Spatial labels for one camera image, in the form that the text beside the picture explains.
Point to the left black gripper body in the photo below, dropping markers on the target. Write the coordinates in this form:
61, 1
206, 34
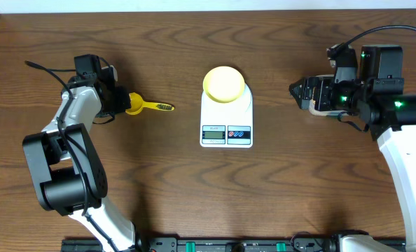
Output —
115, 102

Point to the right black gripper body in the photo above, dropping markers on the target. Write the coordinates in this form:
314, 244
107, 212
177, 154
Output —
346, 95

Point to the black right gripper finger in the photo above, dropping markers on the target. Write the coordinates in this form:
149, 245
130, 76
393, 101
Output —
298, 98
300, 86

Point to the yellow plastic scoop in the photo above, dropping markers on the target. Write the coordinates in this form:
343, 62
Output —
137, 104

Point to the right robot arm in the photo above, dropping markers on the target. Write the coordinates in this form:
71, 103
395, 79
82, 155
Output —
370, 86

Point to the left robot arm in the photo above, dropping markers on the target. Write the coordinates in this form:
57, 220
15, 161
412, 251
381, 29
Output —
66, 171

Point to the white digital kitchen scale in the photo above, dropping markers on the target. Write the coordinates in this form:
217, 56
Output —
229, 125

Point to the yellow plastic bowl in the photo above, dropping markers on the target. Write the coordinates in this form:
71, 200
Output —
223, 84

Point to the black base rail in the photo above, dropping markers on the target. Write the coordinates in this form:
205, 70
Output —
168, 244

